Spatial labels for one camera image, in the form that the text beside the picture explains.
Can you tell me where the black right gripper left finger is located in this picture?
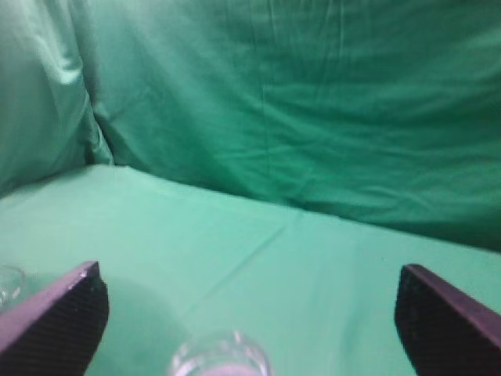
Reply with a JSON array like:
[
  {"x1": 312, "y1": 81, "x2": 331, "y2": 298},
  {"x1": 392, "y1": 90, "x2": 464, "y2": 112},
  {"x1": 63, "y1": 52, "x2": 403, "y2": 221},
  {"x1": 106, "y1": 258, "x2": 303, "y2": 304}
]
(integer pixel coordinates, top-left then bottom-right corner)
[{"x1": 1, "y1": 261, "x2": 109, "y2": 375}]

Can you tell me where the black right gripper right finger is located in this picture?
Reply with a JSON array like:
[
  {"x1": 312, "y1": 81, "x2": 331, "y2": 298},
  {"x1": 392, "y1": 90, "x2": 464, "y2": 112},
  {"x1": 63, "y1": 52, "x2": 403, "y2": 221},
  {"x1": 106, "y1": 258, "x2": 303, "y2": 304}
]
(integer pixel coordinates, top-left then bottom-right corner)
[{"x1": 394, "y1": 264, "x2": 500, "y2": 375}]

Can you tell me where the clear glass mug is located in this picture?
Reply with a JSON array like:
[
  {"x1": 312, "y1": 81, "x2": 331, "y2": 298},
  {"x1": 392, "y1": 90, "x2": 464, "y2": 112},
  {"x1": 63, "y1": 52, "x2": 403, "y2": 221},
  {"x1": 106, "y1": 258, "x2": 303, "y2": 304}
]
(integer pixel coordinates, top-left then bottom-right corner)
[{"x1": 1, "y1": 265, "x2": 26, "y2": 313}]

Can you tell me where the green backdrop cloth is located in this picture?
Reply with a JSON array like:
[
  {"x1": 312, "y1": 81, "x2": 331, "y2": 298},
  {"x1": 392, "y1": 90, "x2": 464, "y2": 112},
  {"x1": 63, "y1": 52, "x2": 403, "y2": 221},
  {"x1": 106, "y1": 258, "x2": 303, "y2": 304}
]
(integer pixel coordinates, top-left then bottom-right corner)
[{"x1": 1, "y1": 1, "x2": 500, "y2": 251}]

